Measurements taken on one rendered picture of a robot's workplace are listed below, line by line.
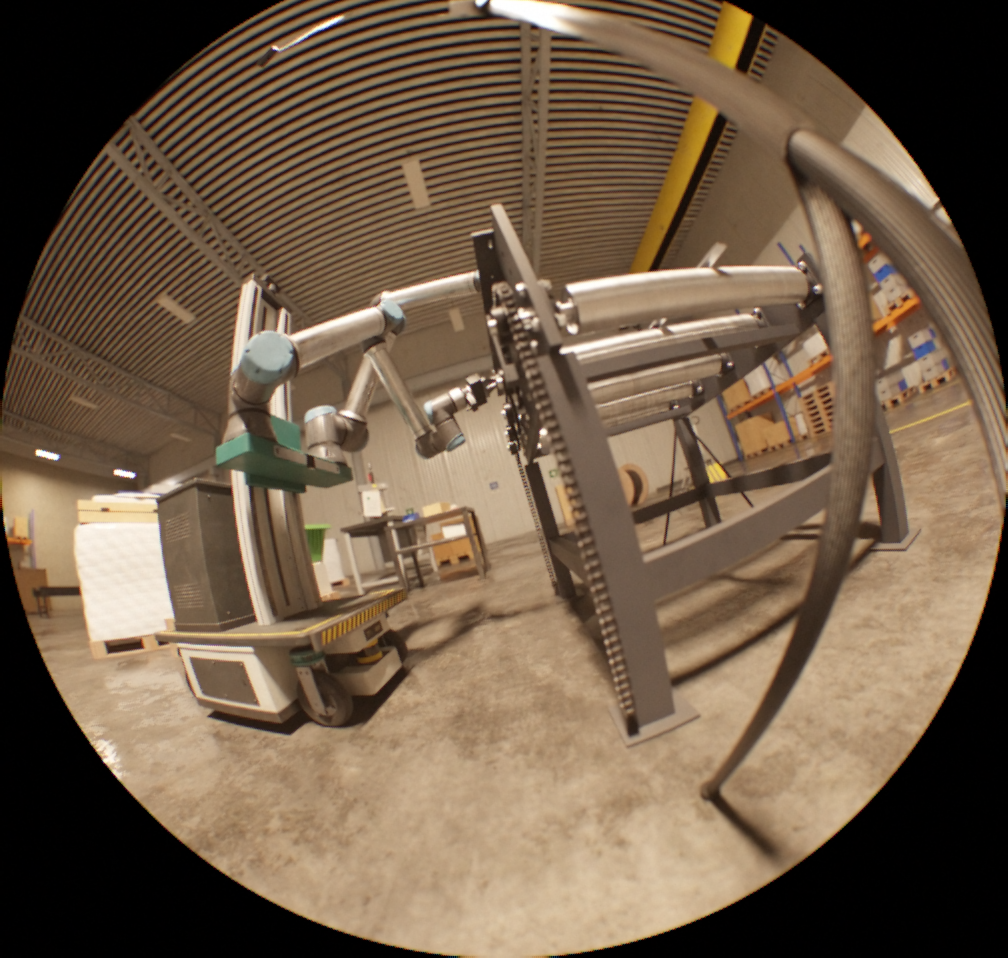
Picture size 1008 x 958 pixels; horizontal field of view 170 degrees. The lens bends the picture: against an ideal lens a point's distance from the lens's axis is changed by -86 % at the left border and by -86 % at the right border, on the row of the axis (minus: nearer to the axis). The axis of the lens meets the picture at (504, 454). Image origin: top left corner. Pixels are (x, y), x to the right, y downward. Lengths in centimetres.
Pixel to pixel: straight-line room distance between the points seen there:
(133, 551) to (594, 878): 344
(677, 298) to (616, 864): 99
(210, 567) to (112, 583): 229
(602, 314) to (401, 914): 104
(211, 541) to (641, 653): 127
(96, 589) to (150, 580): 56
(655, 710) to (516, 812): 31
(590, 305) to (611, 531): 43
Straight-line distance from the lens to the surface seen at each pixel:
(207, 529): 132
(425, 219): 993
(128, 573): 349
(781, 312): 137
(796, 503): 83
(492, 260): 100
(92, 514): 359
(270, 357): 102
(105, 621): 348
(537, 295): 66
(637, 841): 56
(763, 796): 58
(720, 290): 90
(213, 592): 129
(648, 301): 77
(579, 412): 60
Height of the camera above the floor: 47
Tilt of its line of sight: 11 degrees up
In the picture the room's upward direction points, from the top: 16 degrees counter-clockwise
